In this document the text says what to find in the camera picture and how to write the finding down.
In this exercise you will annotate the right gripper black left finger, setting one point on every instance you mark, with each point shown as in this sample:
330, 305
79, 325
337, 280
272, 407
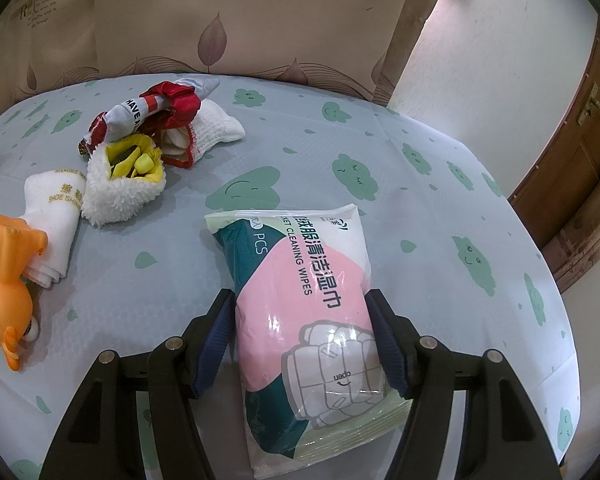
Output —
99, 435

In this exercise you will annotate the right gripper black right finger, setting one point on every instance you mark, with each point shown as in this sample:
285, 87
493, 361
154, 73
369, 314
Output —
501, 434

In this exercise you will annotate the pink green wet wipes pack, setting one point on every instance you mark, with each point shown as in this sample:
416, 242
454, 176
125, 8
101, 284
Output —
312, 381

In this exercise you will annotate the orange rubber chick toy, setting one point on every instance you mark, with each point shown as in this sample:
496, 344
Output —
18, 244

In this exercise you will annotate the white fluffy yellow slipper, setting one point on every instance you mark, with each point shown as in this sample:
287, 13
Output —
122, 177

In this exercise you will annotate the white red trimmed sock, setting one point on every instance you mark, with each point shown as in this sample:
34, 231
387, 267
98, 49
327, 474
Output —
185, 145

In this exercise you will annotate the red grey printed garment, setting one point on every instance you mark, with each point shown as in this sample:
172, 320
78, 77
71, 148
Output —
166, 105

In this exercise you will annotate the green cloud patterned tablecloth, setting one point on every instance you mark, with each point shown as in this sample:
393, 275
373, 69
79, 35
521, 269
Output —
446, 249

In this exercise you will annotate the beige leaf print curtain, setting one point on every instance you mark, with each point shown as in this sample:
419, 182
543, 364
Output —
354, 47

